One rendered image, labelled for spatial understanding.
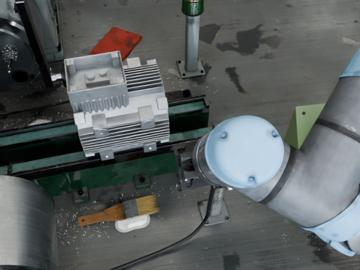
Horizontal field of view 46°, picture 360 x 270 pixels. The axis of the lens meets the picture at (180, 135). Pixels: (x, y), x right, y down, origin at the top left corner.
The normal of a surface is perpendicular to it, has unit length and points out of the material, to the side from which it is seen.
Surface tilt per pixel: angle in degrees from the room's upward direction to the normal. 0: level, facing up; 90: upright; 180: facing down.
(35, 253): 58
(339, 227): 65
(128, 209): 0
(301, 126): 43
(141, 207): 1
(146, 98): 32
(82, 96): 90
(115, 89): 90
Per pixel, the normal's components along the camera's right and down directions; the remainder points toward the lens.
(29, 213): 0.79, -0.50
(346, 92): -0.73, -0.37
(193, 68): 0.23, 0.78
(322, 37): 0.00, -0.59
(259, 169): 0.12, -0.12
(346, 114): -0.52, -0.25
